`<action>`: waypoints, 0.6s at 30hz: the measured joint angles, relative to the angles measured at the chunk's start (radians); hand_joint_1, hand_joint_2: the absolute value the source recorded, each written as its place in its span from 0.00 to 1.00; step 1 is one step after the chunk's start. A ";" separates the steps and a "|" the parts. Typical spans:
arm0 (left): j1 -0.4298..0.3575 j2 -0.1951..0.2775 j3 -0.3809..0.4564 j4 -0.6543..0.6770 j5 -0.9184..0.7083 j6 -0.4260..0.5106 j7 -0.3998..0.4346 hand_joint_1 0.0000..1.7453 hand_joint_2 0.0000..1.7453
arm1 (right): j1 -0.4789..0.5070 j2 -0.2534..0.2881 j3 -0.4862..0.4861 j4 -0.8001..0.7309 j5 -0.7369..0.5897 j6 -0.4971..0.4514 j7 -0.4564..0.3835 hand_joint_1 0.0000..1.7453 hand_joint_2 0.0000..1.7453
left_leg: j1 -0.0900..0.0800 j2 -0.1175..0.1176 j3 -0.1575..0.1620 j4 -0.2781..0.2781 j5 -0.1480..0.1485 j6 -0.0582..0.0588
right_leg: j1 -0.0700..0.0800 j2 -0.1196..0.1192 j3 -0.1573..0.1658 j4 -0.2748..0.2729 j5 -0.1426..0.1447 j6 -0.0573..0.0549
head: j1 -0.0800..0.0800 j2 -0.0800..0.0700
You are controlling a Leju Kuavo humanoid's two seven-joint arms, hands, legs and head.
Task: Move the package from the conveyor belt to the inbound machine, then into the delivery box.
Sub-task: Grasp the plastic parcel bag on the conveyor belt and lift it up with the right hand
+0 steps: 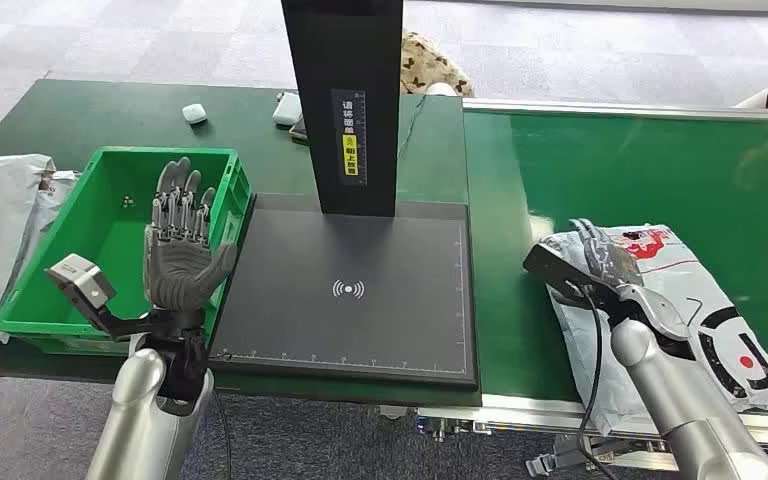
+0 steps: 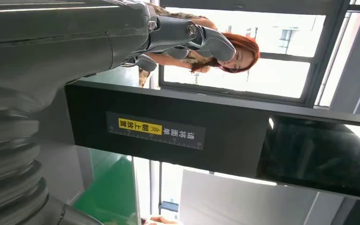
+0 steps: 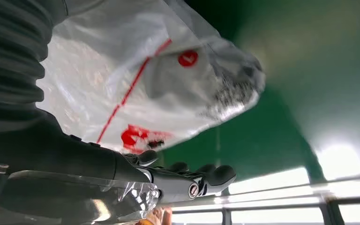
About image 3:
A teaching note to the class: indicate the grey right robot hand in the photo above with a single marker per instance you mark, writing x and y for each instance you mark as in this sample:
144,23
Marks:
59,174

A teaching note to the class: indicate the person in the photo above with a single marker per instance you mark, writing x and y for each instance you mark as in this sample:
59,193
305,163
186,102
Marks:
156,217

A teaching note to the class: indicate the window frame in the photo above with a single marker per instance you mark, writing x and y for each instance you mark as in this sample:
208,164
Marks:
291,205

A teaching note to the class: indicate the green conveyor belt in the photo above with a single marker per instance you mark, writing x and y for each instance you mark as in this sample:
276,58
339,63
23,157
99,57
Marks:
260,139

